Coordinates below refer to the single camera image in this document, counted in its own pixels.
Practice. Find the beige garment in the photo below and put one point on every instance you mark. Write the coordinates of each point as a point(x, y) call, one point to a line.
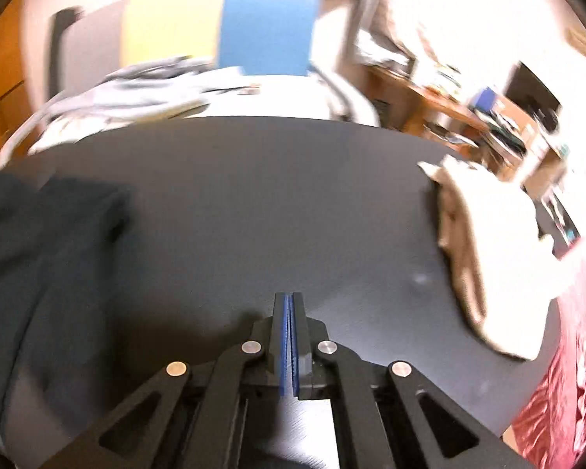
point(498, 264)

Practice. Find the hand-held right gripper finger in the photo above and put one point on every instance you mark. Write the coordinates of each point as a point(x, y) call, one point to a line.
point(286, 351)
point(294, 351)

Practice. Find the crimson patterned cloth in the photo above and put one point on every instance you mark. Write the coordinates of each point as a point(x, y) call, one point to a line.
point(566, 381)

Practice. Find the black monitor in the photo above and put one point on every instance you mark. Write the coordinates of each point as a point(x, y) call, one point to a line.
point(532, 93)

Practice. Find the white cloth with grey print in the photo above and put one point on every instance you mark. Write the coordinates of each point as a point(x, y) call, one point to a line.
point(68, 134)

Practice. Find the black sweater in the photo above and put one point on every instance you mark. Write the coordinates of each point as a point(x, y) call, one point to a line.
point(44, 264)

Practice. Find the grey yellow blue chair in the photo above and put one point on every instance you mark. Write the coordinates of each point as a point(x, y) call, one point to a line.
point(176, 24)

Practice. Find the striped hanging bedding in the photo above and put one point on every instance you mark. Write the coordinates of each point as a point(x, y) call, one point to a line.
point(469, 10)

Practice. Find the grey hoodie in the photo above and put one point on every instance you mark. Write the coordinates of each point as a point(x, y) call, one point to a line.
point(141, 93)

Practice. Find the blue bag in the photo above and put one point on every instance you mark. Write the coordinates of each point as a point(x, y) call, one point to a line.
point(486, 97)

